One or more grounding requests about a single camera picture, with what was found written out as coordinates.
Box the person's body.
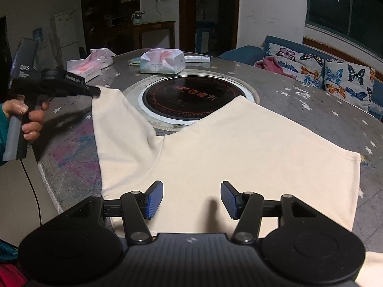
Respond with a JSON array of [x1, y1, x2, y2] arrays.
[[0, 236, 28, 287]]

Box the blue sofa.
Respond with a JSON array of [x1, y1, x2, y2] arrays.
[[218, 35, 383, 121]]

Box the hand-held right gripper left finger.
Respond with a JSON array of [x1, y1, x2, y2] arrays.
[[64, 181, 164, 244]]

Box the dark window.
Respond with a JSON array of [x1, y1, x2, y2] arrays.
[[306, 0, 383, 49]]

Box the white remote control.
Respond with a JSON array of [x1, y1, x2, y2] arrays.
[[184, 54, 212, 63]]

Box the white pink tissue pack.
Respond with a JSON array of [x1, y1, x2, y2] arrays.
[[140, 48, 186, 75]]

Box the pink cloth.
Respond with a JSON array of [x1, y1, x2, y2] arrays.
[[254, 56, 297, 79]]

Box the person's left hand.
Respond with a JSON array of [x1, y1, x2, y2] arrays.
[[2, 98, 50, 141]]

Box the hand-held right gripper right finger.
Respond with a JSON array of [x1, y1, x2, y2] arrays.
[[220, 181, 318, 244]]

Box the white refrigerator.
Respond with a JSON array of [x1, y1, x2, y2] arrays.
[[49, 9, 79, 67]]

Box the pink plastic-wrapped pack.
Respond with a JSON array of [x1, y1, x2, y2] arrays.
[[66, 48, 117, 83]]

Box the black cable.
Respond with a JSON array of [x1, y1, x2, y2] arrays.
[[20, 157, 43, 229]]

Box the dark wooden door frame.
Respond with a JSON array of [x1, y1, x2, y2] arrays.
[[179, 0, 241, 58]]

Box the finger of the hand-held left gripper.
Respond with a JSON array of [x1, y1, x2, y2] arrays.
[[68, 82, 101, 97]]

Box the wooden desk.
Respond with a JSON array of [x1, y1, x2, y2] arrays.
[[107, 21, 176, 56]]

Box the round black induction cooktop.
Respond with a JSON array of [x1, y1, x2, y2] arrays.
[[123, 72, 260, 132]]

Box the person's left forearm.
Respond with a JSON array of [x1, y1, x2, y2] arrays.
[[0, 102, 10, 167]]

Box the dark wooden cabinet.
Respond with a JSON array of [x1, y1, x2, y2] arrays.
[[80, 0, 141, 55]]

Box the butterfly print pillow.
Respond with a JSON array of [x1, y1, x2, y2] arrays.
[[323, 58, 377, 104], [265, 43, 326, 80]]

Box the cream pants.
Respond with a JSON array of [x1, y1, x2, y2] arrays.
[[90, 85, 383, 287]]

